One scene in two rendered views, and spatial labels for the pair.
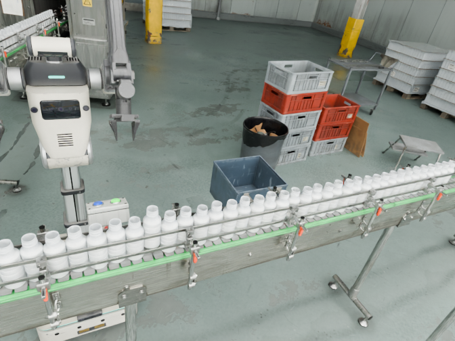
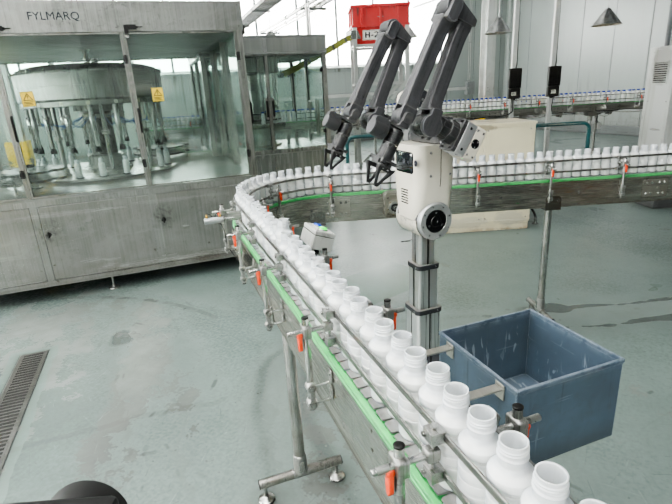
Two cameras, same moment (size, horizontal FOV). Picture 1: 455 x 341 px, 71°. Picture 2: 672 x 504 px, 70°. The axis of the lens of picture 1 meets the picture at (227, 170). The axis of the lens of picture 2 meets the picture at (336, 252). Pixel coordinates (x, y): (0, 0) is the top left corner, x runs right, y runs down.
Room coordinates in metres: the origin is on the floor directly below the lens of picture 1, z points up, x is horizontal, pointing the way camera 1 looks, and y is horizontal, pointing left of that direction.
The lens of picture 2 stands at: (1.25, -1.27, 1.58)
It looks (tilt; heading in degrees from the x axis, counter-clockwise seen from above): 18 degrees down; 101
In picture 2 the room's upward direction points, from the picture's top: 3 degrees counter-clockwise
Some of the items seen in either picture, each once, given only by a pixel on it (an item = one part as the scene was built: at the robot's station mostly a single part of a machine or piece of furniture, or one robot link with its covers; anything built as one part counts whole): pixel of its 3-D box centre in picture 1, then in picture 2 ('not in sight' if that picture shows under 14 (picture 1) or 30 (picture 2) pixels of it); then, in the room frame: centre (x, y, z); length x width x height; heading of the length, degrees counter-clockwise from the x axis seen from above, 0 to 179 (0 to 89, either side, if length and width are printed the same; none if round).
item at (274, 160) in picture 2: not in sight; (259, 128); (-1.06, 5.65, 1.15); 1.63 x 1.62 x 2.30; 120
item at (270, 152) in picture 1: (259, 153); not in sight; (2.90, -0.30, 0.32); 0.45 x 0.45 x 0.64
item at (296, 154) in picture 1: (279, 147); not in sight; (3.52, -0.59, 0.11); 0.61 x 0.41 x 0.22; 126
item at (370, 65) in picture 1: (355, 84); not in sight; (5.62, -1.90, 0.49); 1.05 x 0.55 x 0.99; 120
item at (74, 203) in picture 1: (76, 214); (423, 302); (1.26, 0.76, 0.65); 0.11 x 0.11 x 0.40; 30
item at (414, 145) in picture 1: (411, 153); not in sight; (3.81, -2.29, 0.21); 0.61 x 0.47 x 0.41; 173
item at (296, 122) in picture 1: (288, 114); not in sight; (3.52, -0.59, 0.55); 0.61 x 0.41 x 0.22; 127
